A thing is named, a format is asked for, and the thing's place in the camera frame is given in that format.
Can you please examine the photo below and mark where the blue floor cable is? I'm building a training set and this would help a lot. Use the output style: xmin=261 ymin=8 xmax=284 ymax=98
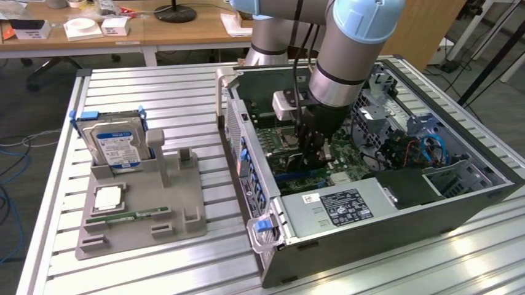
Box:
xmin=0 ymin=147 xmax=30 ymax=265

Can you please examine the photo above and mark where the wooden desk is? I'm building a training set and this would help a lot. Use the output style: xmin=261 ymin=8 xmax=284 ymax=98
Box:
xmin=0 ymin=0 xmax=369 ymax=67

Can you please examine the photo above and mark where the tall metal disk bay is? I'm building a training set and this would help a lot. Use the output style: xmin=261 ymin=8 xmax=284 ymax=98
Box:
xmin=350 ymin=64 xmax=416 ymax=151

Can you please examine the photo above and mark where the red wire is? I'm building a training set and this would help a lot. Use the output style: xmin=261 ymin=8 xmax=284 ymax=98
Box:
xmin=404 ymin=143 xmax=420 ymax=167

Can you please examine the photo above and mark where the green motherboard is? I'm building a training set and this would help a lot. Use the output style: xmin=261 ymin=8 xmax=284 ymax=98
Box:
xmin=246 ymin=101 xmax=370 ymax=191

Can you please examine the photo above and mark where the blue wire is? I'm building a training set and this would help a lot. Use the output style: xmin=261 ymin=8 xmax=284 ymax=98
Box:
xmin=420 ymin=133 xmax=451 ymax=168

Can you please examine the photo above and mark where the grey power supply unit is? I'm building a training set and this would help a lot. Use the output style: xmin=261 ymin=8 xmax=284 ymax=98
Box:
xmin=281 ymin=178 xmax=401 ymax=239

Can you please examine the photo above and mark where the hard disk in blue caddy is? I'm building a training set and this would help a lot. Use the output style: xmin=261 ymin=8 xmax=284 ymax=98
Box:
xmin=69 ymin=106 xmax=149 ymax=175

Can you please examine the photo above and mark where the blue expansion slot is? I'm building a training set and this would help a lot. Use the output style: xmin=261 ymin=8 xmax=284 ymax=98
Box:
xmin=274 ymin=171 xmax=314 ymax=183

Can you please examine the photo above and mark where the black office chair base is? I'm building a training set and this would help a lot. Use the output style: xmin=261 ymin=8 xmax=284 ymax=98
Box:
xmin=20 ymin=53 xmax=125 ymax=92

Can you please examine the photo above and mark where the black round lamp base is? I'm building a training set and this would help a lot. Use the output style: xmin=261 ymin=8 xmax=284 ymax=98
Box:
xmin=154 ymin=0 xmax=198 ymax=24

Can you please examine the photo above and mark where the silver CPU chip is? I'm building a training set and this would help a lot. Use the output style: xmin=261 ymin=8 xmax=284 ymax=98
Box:
xmin=93 ymin=186 xmax=125 ymax=211

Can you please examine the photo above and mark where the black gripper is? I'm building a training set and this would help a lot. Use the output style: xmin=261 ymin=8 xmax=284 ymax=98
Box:
xmin=294 ymin=103 xmax=350 ymax=173

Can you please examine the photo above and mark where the stack of white papers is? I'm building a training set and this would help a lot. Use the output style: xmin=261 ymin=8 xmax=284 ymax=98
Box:
xmin=221 ymin=12 xmax=254 ymax=37

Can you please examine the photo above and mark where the grey parts rack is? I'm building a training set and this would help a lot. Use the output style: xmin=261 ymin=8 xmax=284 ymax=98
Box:
xmin=74 ymin=128 xmax=209 ymax=262

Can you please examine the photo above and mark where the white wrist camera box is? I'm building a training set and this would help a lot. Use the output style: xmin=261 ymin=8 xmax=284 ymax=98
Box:
xmin=272 ymin=90 xmax=305 ymax=121

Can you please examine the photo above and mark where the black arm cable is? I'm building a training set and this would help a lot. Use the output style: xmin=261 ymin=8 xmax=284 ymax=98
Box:
xmin=292 ymin=0 xmax=321 ymax=133

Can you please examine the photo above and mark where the white floor cable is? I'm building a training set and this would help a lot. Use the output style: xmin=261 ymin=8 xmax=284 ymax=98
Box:
xmin=0 ymin=130 xmax=63 ymax=148

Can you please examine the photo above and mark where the green RAM stick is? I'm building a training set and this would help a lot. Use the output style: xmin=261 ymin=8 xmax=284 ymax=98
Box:
xmin=86 ymin=207 xmax=171 ymax=224

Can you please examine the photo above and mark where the wooden cabinet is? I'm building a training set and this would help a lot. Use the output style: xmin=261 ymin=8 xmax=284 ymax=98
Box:
xmin=380 ymin=0 xmax=469 ymax=70

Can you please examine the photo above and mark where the black wire bundle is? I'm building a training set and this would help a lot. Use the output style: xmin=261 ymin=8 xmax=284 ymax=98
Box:
xmin=376 ymin=131 xmax=424 ymax=170

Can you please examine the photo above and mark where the open grey PC case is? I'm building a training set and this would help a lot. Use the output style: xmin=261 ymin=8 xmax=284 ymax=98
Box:
xmin=215 ymin=55 xmax=525 ymax=289

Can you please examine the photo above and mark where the white box with black lid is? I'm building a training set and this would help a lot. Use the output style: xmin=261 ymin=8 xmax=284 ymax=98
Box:
xmin=8 ymin=18 xmax=52 ymax=40

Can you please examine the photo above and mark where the small white box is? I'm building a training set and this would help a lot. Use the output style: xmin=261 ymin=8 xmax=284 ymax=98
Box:
xmin=101 ymin=17 xmax=133 ymax=37

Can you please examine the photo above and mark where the low metal disk bay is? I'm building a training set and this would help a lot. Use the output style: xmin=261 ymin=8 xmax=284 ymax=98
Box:
xmin=423 ymin=159 xmax=496 ymax=199

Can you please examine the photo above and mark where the CPU socket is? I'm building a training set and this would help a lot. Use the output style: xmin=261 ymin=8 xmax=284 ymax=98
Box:
xmin=278 ymin=127 xmax=304 ymax=148

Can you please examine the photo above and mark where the white block with ring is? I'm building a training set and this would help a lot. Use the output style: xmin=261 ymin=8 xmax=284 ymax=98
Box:
xmin=63 ymin=17 xmax=105 ymax=42

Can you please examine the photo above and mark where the black stand pole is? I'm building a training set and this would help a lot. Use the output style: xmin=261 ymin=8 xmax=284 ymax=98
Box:
xmin=457 ymin=0 xmax=525 ymax=107

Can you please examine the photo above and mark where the blue case latch handle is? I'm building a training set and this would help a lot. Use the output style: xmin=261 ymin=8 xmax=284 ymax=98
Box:
xmin=254 ymin=218 xmax=276 ymax=234

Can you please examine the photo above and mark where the graphics card with metal bracket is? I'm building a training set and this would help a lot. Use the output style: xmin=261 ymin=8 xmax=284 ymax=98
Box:
xmin=266 ymin=149 xmax=325 ymax=175

